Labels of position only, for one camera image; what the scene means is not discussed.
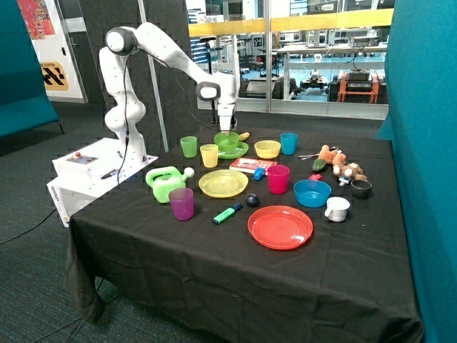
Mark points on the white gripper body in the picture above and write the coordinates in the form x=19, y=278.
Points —
x=226, y=114

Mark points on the green plastic bowl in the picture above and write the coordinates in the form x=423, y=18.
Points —
x=226, y=144

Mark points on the yellow plastic bowl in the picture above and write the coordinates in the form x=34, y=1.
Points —
x=267, y=149

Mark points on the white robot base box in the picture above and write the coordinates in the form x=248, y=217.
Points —
x=89, y=172

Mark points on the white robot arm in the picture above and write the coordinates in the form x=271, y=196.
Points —
x=120, y=44

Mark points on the green plastic plate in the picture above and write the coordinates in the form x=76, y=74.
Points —
x=239, y=151

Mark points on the yellow plastic plate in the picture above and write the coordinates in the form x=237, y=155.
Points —
x=223, y=183

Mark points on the red plastic plate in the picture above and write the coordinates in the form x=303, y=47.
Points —
x=280, y=227

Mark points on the yellow toy potato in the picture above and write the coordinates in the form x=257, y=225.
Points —
x=244, y=136

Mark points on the yellow plastic cup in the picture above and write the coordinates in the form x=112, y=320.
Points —
x=210, y=155

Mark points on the red book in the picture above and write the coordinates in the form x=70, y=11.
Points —
x=249, y=165

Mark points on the green plastic cup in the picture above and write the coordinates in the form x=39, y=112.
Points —
x=189, y=146

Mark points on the blue toy block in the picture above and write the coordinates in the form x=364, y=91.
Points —
x=259, y=173

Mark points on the blue plastic cup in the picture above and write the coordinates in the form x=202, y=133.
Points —
x=288, y=143

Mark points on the pink plastic cup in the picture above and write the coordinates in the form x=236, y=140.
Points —
x=278, y=176

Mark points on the dark blue ball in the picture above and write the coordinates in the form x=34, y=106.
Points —
x=252, y=200

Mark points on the black tripod stand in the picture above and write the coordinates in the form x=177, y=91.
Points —
x=209, y=44

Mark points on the purple plastic cup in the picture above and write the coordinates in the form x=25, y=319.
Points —
x=182, y=203

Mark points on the green toy watering can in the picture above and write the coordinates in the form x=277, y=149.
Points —
x=166, y=179

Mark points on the green highlighter marker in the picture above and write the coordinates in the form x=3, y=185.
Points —
x=223, y=216

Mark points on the green toy vegetable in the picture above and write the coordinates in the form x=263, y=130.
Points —
x=319, y=165

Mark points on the small red toy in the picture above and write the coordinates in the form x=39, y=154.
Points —
x=316, y=177

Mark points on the orange plush toy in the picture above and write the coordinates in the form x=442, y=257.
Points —
x=327, y=154

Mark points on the blue plastic bowl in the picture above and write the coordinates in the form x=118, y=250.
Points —
x=311, y=193

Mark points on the black tablecloth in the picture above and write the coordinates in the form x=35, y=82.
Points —
x=350, y=282

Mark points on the brown teddy bear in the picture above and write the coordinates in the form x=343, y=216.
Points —
x=346, y=172

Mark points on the white mug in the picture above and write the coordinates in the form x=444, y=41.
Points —
x=337, y=209

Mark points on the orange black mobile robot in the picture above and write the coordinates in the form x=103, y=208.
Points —
x=362, y=86

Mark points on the black small bowl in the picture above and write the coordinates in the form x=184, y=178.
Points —
x=361, y=189

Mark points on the yellow black sign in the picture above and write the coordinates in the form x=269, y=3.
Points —
x=54, y=76

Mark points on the teal partition panel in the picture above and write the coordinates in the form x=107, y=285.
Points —
x=421, y=124

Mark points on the red wall poster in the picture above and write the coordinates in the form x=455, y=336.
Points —
x=37, y=19

